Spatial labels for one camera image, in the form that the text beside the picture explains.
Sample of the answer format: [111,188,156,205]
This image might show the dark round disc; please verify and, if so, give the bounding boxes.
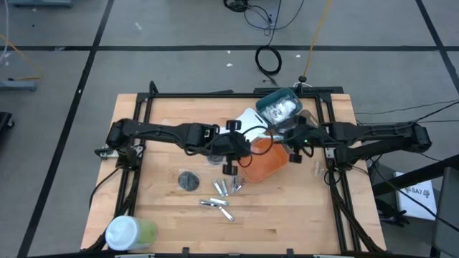
[178,171,201,192]

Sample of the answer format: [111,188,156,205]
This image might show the black metal bar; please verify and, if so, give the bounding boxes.
[371,153,459,196]

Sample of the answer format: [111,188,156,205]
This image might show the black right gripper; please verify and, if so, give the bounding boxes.
[285,115,320,164]

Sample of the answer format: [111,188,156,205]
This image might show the black coiled floor cable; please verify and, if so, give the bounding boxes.
[255,45,283,76]

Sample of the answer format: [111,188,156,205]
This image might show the black side cables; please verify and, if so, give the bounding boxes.
[354,100,459,125]

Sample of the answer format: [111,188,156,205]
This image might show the black floor object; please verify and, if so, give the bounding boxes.
[0,111,14,132]

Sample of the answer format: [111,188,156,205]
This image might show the white printed box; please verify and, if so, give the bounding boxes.
[394,171,438,221]

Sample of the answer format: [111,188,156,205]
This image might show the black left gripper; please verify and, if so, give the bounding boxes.
[214,120,251,176]

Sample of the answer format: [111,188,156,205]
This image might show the teal plastic bin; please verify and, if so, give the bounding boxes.
[255,87,304,126]

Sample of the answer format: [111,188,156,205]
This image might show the black aluminium table frame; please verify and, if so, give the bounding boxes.
[80,80,387,258]

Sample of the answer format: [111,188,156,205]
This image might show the green canister white lid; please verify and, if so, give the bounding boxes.
[105,214,158,252]

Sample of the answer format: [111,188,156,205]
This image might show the orange plastic bin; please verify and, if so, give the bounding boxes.
[240,138,290,183]

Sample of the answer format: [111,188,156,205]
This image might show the dark grey panel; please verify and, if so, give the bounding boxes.
[430,166,459,258]

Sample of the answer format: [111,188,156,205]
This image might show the black tangled floor cables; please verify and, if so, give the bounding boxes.
[224,0,306,37]

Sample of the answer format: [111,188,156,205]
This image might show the small clear plastic packet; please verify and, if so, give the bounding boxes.
[313,160,326,179]

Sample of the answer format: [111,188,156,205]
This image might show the white toiletry packet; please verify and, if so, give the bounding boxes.
[279,99,298,116]
[263,103,285,123]

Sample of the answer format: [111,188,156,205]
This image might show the yellow hanging cable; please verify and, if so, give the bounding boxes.
[303,0,333,78]

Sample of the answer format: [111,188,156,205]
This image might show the grey metal base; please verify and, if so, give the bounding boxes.
[0,80,38,92]
[6,0,72,8]

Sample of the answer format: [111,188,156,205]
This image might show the thin yellow floor cable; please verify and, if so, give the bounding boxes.
[0,34,44,80]

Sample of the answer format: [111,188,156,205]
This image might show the white plastic bin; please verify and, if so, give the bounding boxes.
[235,107,270,140]

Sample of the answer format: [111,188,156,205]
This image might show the black clamp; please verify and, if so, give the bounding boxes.
[376,199,410,226]

